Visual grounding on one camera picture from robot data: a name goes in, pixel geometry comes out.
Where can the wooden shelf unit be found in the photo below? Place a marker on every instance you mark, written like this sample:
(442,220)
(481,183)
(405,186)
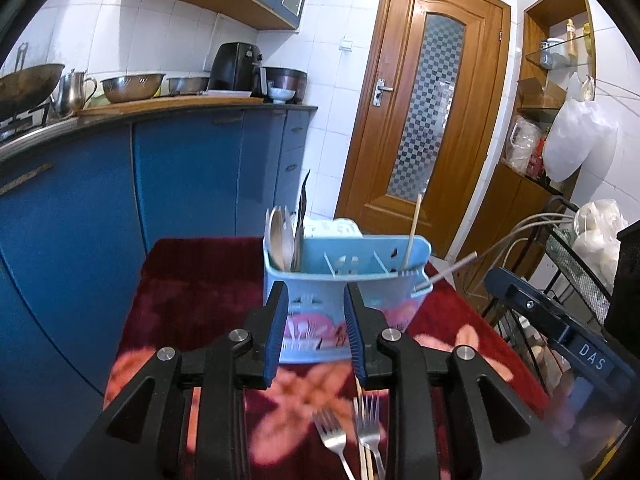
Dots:
(510,200)

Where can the clear bag with pink contents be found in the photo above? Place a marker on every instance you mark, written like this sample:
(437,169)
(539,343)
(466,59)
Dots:
(522,145)

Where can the white plastic object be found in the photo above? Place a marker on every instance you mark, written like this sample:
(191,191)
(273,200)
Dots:
(332,227)

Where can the gas stove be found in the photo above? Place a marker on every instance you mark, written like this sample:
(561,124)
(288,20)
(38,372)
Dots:
(25,122)

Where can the white wall switch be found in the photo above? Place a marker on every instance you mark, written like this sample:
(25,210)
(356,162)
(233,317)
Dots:
(346,44)

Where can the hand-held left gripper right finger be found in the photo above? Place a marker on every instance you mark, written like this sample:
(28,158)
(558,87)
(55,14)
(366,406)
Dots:
(356,335)

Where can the metal jug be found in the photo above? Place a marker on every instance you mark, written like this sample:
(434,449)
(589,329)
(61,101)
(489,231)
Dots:
(72,92)

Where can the yellow bottle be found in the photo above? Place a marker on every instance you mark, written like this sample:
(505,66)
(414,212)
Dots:
(571,37)

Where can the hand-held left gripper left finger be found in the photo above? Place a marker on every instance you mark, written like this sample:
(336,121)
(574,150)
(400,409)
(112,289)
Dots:
(277,340)

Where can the shallow metal bowl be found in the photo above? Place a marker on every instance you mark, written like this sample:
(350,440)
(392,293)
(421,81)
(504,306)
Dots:
(187,85)

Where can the wooden cutting board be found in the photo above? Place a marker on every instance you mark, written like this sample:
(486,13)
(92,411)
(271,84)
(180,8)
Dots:
(175,102)

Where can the dark cooking pot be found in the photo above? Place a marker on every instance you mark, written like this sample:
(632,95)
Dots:
(287,79)

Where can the small white bowl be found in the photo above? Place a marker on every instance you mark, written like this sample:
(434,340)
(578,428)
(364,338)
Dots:
(281,95)

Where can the cardboard box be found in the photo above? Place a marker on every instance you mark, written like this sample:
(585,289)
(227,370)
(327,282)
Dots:
(537,92)

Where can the metal fork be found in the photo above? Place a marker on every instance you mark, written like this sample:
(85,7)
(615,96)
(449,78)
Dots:
(370,432)
(332,440)

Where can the black air fryer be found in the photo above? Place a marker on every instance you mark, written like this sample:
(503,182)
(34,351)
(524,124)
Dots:
(232,67)

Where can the wooden door with glass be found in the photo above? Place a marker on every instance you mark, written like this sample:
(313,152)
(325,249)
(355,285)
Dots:
(375,160)

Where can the blue kitchen base cabinet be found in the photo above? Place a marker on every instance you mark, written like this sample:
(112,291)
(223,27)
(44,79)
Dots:
(75,235)

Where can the white plastic spoon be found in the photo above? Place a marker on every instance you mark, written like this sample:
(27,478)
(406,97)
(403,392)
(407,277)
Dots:
(276,245)

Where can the bag of white round items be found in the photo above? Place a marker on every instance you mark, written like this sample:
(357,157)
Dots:
(597,240)

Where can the large white plastic bag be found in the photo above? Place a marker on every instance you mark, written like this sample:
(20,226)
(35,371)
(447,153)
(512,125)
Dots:
(575,140)

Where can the white jar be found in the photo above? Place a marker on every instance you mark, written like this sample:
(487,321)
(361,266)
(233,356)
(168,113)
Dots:
(557,52)

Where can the dark red flowered blanket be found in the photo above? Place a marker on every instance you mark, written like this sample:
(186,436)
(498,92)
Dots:
(200,280)

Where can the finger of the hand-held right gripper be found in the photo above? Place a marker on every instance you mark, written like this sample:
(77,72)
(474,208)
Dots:
(525,300)

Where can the metal table knife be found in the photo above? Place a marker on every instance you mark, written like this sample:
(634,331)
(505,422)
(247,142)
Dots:
(301,220)

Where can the light blue plastic utensil box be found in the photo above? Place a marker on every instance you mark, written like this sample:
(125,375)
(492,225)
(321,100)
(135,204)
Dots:
(307,280)

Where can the large dark wok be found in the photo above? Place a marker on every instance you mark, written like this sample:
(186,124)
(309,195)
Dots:
(27,87)

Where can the metal colander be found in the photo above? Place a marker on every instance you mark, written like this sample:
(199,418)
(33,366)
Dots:
(132,87)

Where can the dark kitchen countertop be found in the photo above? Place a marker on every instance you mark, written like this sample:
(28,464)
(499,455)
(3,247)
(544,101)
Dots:
(150,110)

